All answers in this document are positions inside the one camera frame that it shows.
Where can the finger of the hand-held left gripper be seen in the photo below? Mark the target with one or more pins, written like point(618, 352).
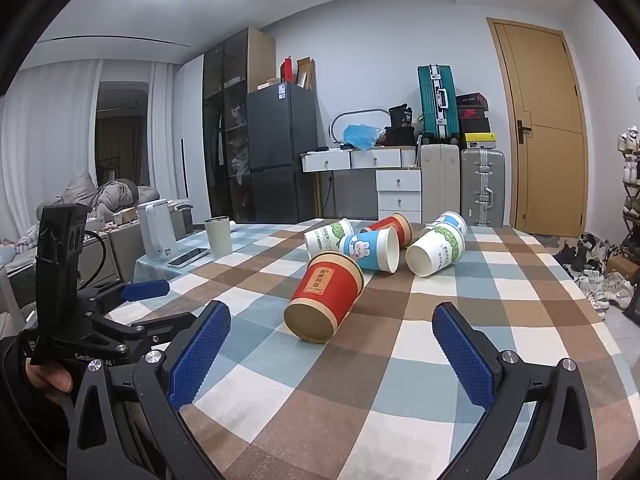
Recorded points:
point(145, 290)
point(160, 327)

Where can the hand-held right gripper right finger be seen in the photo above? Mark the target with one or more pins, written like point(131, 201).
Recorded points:
point(462, 355)

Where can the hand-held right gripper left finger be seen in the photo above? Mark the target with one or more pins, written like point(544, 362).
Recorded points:
point(199, 355)

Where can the large red paper cup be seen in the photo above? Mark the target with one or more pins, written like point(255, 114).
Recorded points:
point(330, 285)

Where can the white green paper cup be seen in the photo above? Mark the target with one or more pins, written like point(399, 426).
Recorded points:
point(440, 249)
point(322, 239)

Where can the white blue paper cup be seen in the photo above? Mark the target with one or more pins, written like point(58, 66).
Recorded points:
point(452, 221)

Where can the blue bunny paper cup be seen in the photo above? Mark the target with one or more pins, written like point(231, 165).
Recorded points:
point(365, 251)

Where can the small red paper cup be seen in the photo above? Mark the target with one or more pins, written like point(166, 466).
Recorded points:
point(395, 225)

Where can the person's left hand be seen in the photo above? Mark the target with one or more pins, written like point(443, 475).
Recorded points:
point(52, 377)

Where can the grey box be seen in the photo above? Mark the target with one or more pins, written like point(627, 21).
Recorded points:
point(122, 257)

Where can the smartphone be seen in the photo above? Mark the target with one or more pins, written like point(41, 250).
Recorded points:
point(188, 257)

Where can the checkered tablecloth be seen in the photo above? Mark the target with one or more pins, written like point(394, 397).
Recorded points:
point(400, 360)

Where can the beige tumbler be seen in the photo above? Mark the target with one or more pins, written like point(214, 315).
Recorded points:
point(218, 237)

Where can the pile of grey bedding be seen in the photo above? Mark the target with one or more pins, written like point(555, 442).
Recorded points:
point(110, 195)

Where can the white curtain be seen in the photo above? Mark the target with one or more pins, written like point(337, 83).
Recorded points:
point(50, 135)
point(162, 130)

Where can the pile of shoes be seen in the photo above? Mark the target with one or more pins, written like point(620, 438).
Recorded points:
point(595, 275)

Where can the white wardrobe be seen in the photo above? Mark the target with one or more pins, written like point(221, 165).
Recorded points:
point(192, 135)

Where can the silver suitcase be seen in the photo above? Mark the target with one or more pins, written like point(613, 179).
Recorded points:
point(482, 185)

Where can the beige suitcase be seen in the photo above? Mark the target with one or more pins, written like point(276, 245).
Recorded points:
point(440, 180)

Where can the white drawer desk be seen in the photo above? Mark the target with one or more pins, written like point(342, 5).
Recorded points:
point(397, 180)

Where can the dark grey fridge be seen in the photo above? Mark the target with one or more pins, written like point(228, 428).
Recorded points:
point(282, 150)

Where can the dark glass wardrobe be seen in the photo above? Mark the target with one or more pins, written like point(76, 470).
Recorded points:
point(235, 110)

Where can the yellow black shoe box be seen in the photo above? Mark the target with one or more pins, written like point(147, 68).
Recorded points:
point(480, 140)

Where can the shoe rack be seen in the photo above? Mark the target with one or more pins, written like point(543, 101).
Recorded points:
point(631, 195)

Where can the wooden door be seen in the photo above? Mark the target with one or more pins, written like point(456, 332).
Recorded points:
point(542, 135)

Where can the blue plastic bag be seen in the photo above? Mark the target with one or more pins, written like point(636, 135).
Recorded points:
point(362, 136)

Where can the black bag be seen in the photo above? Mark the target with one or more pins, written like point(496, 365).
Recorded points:
point(401, 116)

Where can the oval mirror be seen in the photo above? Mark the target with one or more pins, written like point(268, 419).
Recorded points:
point(335, 125)

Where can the teal suitcase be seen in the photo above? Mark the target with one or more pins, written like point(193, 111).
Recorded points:
point(435, 102)

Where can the cardboard box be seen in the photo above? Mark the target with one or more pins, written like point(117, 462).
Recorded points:
point(306, 75)

